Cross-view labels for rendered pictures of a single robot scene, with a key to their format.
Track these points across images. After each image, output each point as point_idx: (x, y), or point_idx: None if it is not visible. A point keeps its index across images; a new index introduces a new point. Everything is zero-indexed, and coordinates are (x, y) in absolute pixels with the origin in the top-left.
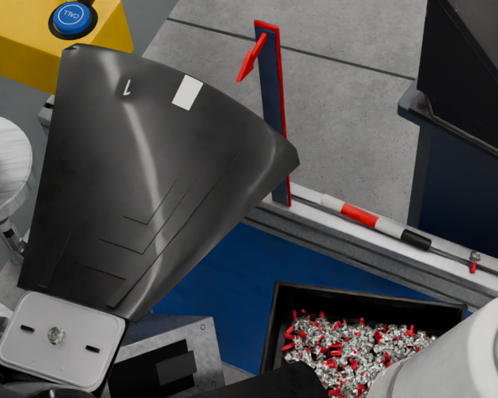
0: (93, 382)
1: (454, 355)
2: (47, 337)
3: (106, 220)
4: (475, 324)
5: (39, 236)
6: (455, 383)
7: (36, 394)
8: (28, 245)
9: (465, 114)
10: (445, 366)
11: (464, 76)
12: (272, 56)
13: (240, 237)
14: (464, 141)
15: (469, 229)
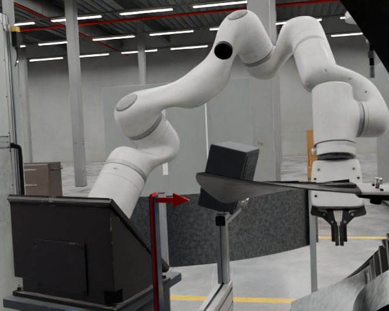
0: (388, 183)
1: (338, 90)
2: (381, 178)
3: (304, 182)
4: (330, 82)
5: (328, 187)
6: (345, 92)
7: None
8: (335, 190)
9: (133, 281)
10: (340, 96)
11: (128, 254)
12: (158, 215)
13: None
14: (138, 300)
15: None
